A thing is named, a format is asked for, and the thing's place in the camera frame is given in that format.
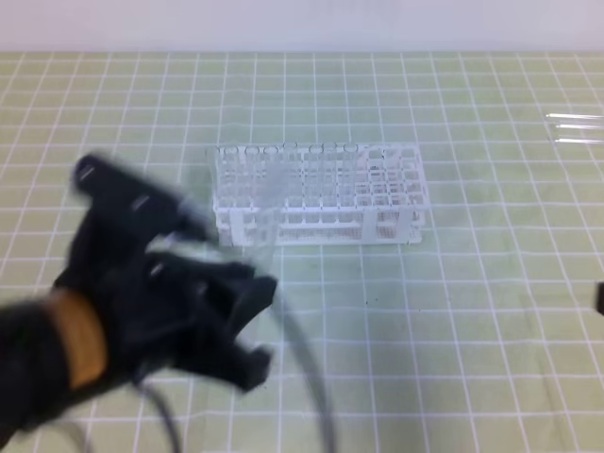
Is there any row of tubes in rack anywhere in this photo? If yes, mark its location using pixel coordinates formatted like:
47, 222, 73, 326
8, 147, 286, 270
213, 142, 360, 210

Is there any black left camera cable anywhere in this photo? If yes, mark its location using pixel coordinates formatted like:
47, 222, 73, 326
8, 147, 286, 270
136, 282, 339, 453

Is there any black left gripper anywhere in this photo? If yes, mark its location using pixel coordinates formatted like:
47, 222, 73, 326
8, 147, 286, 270
54, 153, 277, 392

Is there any clear test tube far right bottom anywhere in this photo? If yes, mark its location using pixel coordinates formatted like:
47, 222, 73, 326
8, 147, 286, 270
554, 138, 604, 145

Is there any green checkered tablecloth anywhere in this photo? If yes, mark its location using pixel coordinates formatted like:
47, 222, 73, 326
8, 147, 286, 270
1, 52, 603, 452

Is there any white plastic test tube rack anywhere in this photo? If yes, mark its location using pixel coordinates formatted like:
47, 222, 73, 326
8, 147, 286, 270
213, 143, 429, 247

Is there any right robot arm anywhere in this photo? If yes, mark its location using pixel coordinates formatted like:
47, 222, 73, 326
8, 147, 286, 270
595, 281, 604, 315

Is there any clear test tube far right middle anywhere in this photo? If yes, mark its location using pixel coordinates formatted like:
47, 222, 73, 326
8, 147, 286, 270
554, 124, 604, 131

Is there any clear glass test tube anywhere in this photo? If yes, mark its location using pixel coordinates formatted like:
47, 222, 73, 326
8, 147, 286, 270
248, 161, 291, 274

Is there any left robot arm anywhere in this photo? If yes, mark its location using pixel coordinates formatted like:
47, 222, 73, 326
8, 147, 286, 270
1, 153, 277, 441

